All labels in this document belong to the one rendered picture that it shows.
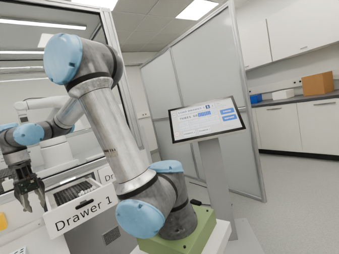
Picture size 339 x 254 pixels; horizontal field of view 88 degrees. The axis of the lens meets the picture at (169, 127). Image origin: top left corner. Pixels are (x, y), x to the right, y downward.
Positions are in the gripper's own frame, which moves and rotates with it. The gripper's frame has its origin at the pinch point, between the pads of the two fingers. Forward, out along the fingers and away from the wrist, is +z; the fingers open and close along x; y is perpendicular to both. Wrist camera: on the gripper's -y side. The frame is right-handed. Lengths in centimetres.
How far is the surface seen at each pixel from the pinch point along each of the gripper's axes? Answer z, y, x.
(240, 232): 93, 11, 119
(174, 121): -13, -9, 92
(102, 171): 4.7, -24.1, 35.3
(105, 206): 11.8, 7.9, 23.5
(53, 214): 3.8, 7.6, 4.3
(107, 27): -89, -27, 67
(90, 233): 38.5, -25.7, 17.9
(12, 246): 18.8, -18.3, -13.7
